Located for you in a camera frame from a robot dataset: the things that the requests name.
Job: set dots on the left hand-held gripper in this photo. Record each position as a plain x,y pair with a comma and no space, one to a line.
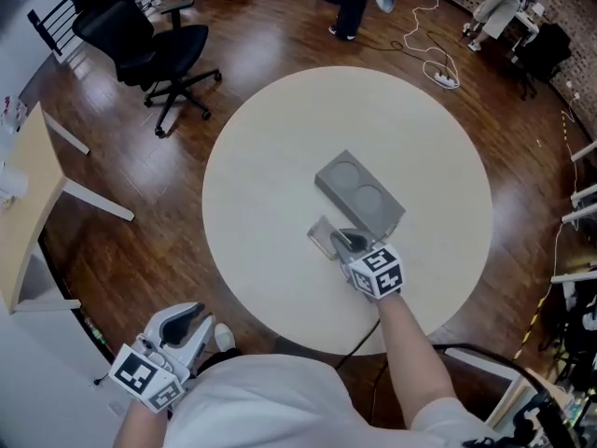
140,376

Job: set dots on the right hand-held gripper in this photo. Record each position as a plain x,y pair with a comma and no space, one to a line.
378,273

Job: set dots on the person's left forearm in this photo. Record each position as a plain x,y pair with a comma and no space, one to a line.
140,427

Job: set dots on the person's right forearm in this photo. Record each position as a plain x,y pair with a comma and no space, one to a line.
410,353

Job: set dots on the person's white shoe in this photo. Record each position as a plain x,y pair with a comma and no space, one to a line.
225,336

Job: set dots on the grey box two round recesses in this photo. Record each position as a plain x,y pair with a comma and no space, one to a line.
352,184

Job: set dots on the person's white shirt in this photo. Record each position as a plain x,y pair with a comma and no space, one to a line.
280,404

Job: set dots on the white power strip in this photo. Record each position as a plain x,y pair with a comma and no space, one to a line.
445,79

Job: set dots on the light wooden desk white legs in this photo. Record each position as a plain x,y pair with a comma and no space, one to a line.
28,194

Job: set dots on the white plastic bag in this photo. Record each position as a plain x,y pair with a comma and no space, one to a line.
11,187

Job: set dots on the white shelf rack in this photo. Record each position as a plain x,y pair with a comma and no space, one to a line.
583,199

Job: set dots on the black equipment pile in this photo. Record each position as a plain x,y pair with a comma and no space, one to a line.
578,334

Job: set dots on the black device on stand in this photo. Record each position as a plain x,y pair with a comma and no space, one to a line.
545,413

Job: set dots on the black high-back office chair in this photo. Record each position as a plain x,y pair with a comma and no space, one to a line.
172,49

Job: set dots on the white red printed box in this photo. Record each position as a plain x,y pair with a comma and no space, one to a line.
10,115

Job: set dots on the black metal railing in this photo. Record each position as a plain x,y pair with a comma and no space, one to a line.
51,31

